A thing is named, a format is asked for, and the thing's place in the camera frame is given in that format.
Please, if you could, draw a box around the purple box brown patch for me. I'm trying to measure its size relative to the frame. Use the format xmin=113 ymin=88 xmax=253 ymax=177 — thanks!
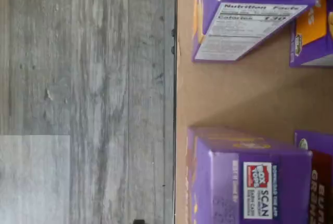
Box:
xmin=186 ymin=126 xmax=314 ymax=224
xmin=294 ymin=129 xmax=333 ymax=224

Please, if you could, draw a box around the brown wooden shelf board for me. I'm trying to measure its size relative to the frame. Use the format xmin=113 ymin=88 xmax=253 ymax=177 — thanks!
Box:
xmin=175 ymin=0 xmax=333 ymax=224

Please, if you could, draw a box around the purple box orange patch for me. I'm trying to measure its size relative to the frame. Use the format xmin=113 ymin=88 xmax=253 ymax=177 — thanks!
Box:
xmin=289 ymin=0 xmax=333 ymax=68
xmin=191 ymin=0 xmax=322 ymax=63

